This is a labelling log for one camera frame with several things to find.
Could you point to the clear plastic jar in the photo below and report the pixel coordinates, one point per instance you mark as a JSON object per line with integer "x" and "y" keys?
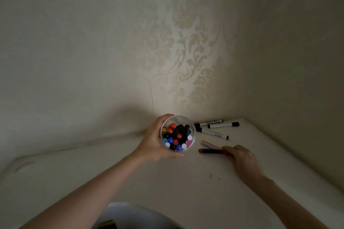
{"x": 177, "y": 118}

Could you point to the person's right forearm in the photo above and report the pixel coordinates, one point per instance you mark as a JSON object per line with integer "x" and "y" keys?
{"x": 287, "y": 204}

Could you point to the bundle of assorted markers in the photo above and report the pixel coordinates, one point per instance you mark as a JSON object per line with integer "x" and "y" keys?
{"x": 177, "y": 137}

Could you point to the person's left forearm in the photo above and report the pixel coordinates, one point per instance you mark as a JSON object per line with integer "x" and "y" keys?
{"x": 86, "y": 196}

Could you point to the person's pale shirt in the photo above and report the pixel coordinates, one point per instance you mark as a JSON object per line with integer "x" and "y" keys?
{"x": 134, "y": 216}

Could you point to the white table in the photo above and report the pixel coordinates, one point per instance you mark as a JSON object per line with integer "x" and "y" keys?
{"x": 174, "y": 183}

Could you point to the red label white marker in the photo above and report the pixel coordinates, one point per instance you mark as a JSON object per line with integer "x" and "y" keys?
{"x": 211, "y": 144}

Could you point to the person's right hand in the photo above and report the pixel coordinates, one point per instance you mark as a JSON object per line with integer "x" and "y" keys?
{"x": 246, "y": 164}

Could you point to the person's left hand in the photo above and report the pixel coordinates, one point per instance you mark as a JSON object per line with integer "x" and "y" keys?
{"x": 150, "y": 145}

